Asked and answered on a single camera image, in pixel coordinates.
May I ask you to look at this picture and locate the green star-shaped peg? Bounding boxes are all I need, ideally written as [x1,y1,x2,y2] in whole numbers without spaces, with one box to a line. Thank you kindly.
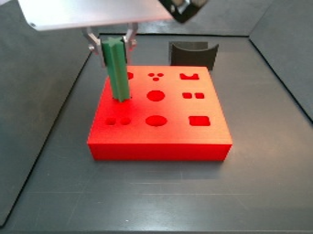
[102,37,130,102]

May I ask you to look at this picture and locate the silver metal gripper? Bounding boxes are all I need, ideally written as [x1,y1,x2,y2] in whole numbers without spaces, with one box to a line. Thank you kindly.
[18,0,209,67]

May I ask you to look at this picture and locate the red shape sorter block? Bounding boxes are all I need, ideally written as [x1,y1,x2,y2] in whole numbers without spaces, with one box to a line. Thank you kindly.
[87,66,233,161]

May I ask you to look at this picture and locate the black curved holder stand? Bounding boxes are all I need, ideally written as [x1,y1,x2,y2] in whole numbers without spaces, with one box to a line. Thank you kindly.
[169,41,220,70]

